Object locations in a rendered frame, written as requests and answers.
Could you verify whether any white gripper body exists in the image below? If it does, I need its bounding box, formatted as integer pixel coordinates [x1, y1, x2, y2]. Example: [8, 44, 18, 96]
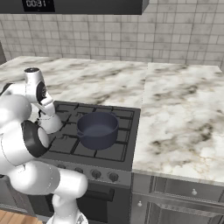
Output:
[37, 113, 64, 136]

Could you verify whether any dark blue pot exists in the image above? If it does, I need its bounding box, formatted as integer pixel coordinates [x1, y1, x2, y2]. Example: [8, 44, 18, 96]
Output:
[75, 111, 120, 151]

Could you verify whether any black gas hob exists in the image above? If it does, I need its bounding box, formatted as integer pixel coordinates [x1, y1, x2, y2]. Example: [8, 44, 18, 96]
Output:
[40, 100, 142, 172]

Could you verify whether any grey cupboard run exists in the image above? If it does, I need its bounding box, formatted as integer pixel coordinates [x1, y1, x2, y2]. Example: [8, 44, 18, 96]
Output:
[0, 174, 33, 214]

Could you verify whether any dark grey tall cabinet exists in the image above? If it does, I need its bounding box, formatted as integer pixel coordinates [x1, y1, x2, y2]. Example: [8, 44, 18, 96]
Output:
[0, 40, 7, 66]

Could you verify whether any steel oven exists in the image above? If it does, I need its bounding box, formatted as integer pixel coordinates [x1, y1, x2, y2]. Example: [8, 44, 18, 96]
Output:
[27, 158, 133, 224]

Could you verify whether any black microwave oven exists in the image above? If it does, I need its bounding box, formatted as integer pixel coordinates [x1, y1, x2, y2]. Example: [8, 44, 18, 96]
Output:
[0, 0, 151, 16]

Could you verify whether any grey cupboard door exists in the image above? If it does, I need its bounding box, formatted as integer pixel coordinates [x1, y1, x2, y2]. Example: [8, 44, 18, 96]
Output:
[130, 192, 224, 224]

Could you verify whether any grey drawer front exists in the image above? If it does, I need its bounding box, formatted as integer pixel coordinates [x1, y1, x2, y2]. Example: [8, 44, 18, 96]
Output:
[153, 176, 224, 203]

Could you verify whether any black oven door handle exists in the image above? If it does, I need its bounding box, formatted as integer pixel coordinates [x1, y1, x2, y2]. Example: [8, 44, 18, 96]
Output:
[82, 187, 116, 203]

